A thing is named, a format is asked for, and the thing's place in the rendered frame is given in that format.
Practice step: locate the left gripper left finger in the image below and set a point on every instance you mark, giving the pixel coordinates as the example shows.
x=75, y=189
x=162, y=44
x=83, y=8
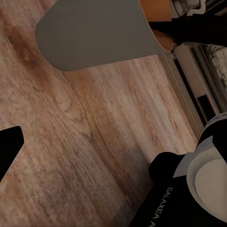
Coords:
x=11, y=141

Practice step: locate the wood fireplace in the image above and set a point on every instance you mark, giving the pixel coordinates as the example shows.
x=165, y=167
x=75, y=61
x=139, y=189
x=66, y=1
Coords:
x=198, y=72

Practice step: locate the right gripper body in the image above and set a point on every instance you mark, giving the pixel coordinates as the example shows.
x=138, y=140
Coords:
x=196, y=28

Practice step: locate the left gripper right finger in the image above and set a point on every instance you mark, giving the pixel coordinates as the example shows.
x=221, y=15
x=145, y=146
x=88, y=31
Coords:
x=220, y=140

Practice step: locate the trash can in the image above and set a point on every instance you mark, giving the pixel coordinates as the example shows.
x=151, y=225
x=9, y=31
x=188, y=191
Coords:
x=79, y=34

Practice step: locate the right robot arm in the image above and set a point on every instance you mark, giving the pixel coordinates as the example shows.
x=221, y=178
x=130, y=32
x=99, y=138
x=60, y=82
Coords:
x=195, y=26

